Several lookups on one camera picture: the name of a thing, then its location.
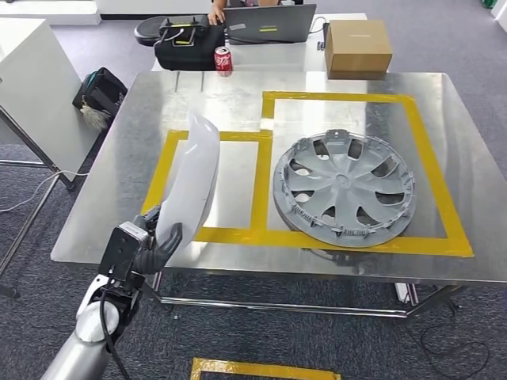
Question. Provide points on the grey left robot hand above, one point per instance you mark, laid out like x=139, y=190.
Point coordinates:
x=148, y=251

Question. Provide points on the white curved plastic part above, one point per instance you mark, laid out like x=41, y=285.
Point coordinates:
x=194, y=183

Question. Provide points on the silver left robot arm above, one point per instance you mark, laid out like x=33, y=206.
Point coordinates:
x=87, y=330

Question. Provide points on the steel workbench table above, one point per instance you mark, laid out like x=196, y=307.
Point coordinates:
x=119, y=173

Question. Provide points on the black bag with tassel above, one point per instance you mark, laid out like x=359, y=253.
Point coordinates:
x=105, y=94

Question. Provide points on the yellow floor tape square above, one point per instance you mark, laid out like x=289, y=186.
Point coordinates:
x=258, y=370

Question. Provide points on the black carry case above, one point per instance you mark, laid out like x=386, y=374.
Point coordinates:
x=186, y=55

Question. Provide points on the steel table with white panel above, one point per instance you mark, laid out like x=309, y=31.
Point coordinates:
x=39, y=94

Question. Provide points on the red soda can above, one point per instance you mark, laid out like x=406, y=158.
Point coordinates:
x=223, y=60

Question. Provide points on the black round stool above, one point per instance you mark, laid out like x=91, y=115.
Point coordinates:
x=146, y=31

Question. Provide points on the person's hand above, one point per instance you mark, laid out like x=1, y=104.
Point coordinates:
x=215, y=14

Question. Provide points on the white desk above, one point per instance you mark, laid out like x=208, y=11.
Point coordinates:
x=273, y=55

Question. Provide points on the grey plastic wheel cover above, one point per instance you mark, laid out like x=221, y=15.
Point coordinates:
x=344, y=183

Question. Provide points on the grey laptop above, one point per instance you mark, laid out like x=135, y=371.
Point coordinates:
x=269, y=23

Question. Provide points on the brown cardboard box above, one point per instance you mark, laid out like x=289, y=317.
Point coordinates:
x=357, y=50

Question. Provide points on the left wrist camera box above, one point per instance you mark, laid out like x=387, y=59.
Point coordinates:
x=119, y=251

